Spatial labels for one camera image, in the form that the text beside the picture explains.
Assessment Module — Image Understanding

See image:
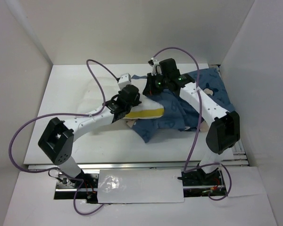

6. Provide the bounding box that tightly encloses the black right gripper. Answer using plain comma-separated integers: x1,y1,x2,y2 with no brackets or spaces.
142,72,169,96

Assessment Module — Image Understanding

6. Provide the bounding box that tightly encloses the white pillow with yellow edge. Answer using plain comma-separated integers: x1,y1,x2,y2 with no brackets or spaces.
76,73,165,120

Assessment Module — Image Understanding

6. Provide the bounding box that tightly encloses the blue cartoon print pillowcase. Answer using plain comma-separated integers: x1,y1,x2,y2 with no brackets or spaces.
126,68,235,143

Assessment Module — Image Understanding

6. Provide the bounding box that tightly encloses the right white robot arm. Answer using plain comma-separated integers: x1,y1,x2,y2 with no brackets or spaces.
143,58,240,185

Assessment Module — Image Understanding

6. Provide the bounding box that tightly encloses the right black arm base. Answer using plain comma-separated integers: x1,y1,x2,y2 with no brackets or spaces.
177,169,221,187

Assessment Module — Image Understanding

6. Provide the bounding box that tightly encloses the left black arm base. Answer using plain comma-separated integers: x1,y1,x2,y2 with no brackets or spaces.
48,169,99,193

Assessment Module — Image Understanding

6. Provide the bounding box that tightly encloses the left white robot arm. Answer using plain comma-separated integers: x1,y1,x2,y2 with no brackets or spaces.
38,85,141,188

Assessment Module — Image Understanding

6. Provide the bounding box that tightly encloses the white cover plate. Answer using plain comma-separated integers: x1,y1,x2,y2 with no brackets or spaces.
97,169,184,204

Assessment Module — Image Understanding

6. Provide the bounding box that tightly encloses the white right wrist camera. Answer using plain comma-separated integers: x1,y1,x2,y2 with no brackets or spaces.
148,57,161,76

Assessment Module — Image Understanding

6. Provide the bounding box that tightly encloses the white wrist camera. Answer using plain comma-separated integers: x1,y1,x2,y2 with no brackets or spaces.
117,73,132,90
148,57,161,76

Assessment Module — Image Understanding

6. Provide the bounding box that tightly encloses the aluminium frame rail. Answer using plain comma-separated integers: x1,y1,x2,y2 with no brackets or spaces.
24,64,249,172

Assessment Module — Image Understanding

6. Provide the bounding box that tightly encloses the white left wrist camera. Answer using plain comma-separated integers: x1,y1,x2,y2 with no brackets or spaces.
117,73,132,90

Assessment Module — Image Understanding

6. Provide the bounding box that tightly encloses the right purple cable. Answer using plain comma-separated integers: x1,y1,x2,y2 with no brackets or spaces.
153,47,232,201

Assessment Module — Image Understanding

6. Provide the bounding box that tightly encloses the purple cable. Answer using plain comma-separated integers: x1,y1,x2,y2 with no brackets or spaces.
8,59,123,216
153,47,232,201

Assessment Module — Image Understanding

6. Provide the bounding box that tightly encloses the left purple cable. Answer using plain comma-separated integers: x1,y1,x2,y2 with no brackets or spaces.
8,59,123,216

